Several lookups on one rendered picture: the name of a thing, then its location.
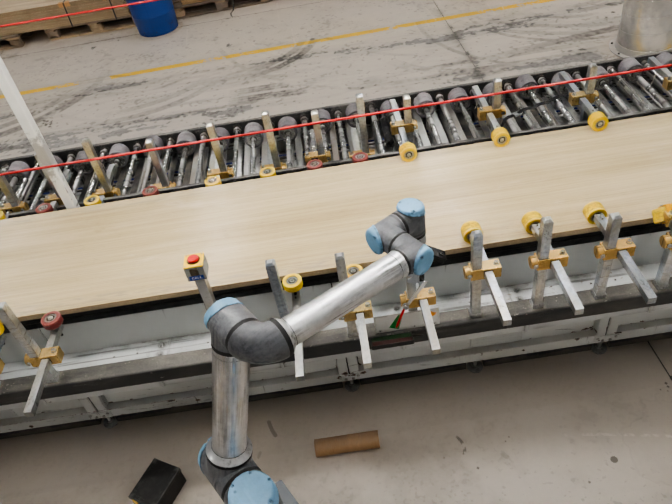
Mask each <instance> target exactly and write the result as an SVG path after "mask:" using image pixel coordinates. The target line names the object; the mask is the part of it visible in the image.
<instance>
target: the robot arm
mask: <svg viewBox="0 0 672 504"><path fill-rule="evenodd" d="M396 209H397V210H396V211H395V212H393V213H391V214H390V215H388V216H387V217H385V218H384V219H382V220H381V221H379V222H377V223H376V224H374V225H372V226H371V227H370V228H369V229H367V230H366V233H365V237H366V241H367V244H368V246H369V247H370V249H371V250H372V251H373V252H374V253H375V254H378V255H380V254H383V252H385V253H387V255H385V256H384V257H382V258H380V259H379V260H377V261H375V262H374V263H372V264H370V265H369V266H367V267H366V268H364V269H362V270H361V271H359V272H357V273H356V274H354V275H352V276H351V277H349V278H347V279H346V280H344V281H342V282H341V283H339V284H337V285H336V286H334V287H332V288H331V289H329V290H327V291H326V292H324V293H322V294H321V295H319V296H318V297H316V298H314V299H313V300H311V301H309V302H308V303H306V304H304V305H303V306H301V307H299V308H298V309H296V310H294V311H293V312H291V313H289V314H288V315H286V316H284V317H283V318H281V319H278V318H274V317H272V318H270V319H269V320H267V321H264V322H260V321H259V320H258V319H257V318H256V317H255V316H254V315H253V314H252V313H251V312H250V311H249V310H248V309H247V308H246V307H245V306H244V304H243V303H241V302H239V301H238V300H237V299H235V298H232V297H227V298H223V299H220V300H218V301H216V302H215V303H214V304H212V306H211V307H210V308H209V309H208V310H207V311H206V313H205V316H204V324H205V326H206V328H207V329H209V330H210V333H211V348H212V437H210V438H209V439H208V442H207V443H204V444H203V446H202V447H201V449H200V451H199V454H198V464H199V466H200V468H201V471H202V472H203V474H204V475H205V476H206V477H207V479H208V480H209V482H210V483H211V485H212V486H213V487H214V489H215V490H216V492H217V493H218V495H219V496H220V498H221V499H222V500H223V502H224V503H225V504H285V503H283V502H282V500H281V497H280V495H279V493H278V489H277V487H276V485H275V483H274V482H273V480H272V479H271V478H270V477H269V476H268V475H267V474H265V473H263V472H262V471H261V469H260V468H259V467H258V466H257V464H256V463H255V462H254V460H253V458H252V450H253V446H252V442H251V440H250V438H249V437H248V436H247V426H248V401H249V377H250V364H271V363H276V362H280V361H283V360H285V359H287V358H289V357H290V356H292V355H293V354H294V353H295V350H296V346H297V345H298V344H300V343H302V342H303V341H305V340H306V339H308V338H309V337H311V336H313V335H314V334H316V333H317V332H319V331H320V330H322V329H324V328H325V327H327V326H328V325H330V324H331V323H333V322H335V321H336V320H338V319H339V318H341V317H342V316H344V315H346V314H347V313H349V312H350V311H352V310H353V309H355V308H357V307H358V306H360V305H361V304H363V303H364V302H366V301H368V300H369V299H371V298H372V297H374V296H375V295H377V294H379V293H380V292H382V291H383V290H385V289H386V288H388V287H390V286H391V285H393V284H394V283H396V282H397V281H399V280H401V279H402V278H404V277H407V276H411V277H410V278H409V279H407V282H408V283H418V285H419V286H421V284H422V283H423V282H424V273H426V272H427V271H428V269H429V268H430V267H431V265H432V262H433V261H436V262H439V263H442V264H443V263H444V262H445V261H446V259H447V257H446V253H445V251H444V250H441V249H438V248H435V247H432V246H429V245H426V222H425V214H426V211H425V206H424V204H423V202H421V201H420V200H418V199H415V198H405V199H402V200H400V201H399V202H398V203H397V206H396Z"/></svg>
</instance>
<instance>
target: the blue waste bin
mask: <svg viewBox="0 0 672 504"><path fill-rule="evenodd" d="M141 1H147V0H126V3H127V4H129V3H135V2H141ZM128 8H129V10H130V12H131V15H132V17H133V19H134V22H135V24H136V27H137V29H138V31H139V34H140V35H141V36H143V37H157V36H161V35H165V34H167V33H170V32H172V31H173V30H175V29H176V28H177V26H178V22H177V18H176V14H175V10H174V5H173V2H172V0H159V1H153V2H147V3H141V4H135V5H129V6H128Z"/></svg>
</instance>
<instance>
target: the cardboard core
mask: <svg viewBox="0 0 672 504"><path fill-rule="evenodd" d="M314 448H315V454H316V457H321V456H328V455H334V454H341V453H348V452H355V451H361V450H368V449H375V448H380V443H379V437H378V430H374V431H367V432H361V433H354V434H347V435H341V436H334V437H327V438H320V439H314Z"/></svg>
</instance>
